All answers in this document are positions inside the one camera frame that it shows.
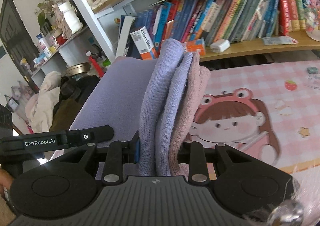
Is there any pink and purple knit sweater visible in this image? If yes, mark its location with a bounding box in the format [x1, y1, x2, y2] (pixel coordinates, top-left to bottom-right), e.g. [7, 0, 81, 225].
[71, 39, 210, 176]

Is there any person's left hand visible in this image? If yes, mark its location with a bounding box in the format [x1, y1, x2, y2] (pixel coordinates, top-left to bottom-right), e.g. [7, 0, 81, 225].
[0, 168, 14, 198]

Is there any brown fabric bundle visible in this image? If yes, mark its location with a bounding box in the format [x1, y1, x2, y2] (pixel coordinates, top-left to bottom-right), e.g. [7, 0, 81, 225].
[49, 99, 82, 132]

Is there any cream clothing pile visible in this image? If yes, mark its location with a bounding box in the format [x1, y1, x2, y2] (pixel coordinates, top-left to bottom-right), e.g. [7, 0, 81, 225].
[25, 71, 62, 133]

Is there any red tassel ornament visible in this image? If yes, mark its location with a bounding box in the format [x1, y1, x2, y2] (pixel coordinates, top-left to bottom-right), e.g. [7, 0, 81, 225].
[86, 51, 104, 78]

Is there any brass bowl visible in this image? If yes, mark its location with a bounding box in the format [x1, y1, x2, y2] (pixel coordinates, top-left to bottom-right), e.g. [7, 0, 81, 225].
[66, 63, 91, 76]

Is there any pink cartoon checkered table mat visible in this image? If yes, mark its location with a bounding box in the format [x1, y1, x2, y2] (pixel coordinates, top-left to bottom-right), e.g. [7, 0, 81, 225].
[187, 61, 319, 225]

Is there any orange toothpaste box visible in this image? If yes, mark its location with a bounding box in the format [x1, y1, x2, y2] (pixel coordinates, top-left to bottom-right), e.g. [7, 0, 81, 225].
[182, 39, 206, 56]

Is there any white and orange Obrite box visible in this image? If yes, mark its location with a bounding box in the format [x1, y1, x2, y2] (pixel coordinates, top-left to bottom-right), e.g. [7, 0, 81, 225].
[130, 26, 159, 60]

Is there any white charger block on shelf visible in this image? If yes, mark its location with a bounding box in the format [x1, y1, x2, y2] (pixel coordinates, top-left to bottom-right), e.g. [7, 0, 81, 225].
[209, 39, 231, 53]

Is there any white tissue roll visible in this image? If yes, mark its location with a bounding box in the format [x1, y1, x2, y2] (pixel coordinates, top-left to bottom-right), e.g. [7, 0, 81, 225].
[57, 0, 83, 39]

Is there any wooden bookshelf board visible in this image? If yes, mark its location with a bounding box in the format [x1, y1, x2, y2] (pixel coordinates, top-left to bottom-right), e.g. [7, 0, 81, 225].
[200, 31, 320, 62]

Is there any blue white pamphlet on shelf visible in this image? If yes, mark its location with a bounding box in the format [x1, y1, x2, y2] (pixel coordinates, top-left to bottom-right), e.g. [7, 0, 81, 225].
[262, 35, 298, 46]

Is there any green eraser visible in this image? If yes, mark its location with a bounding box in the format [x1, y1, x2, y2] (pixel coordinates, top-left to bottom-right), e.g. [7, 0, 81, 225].
[307, 67, 319, 75]

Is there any row of colourful books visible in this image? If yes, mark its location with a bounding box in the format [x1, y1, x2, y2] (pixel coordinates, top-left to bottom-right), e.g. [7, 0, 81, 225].
[117, 0, 279, 59]

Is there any colourful decorated ornament tray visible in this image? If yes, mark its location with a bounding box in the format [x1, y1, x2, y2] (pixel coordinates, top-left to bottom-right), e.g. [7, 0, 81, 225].
[305, 0, 319, 41]

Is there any white shelf post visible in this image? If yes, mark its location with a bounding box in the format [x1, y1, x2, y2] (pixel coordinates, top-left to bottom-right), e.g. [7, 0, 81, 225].
[73, 0, 116, 63]

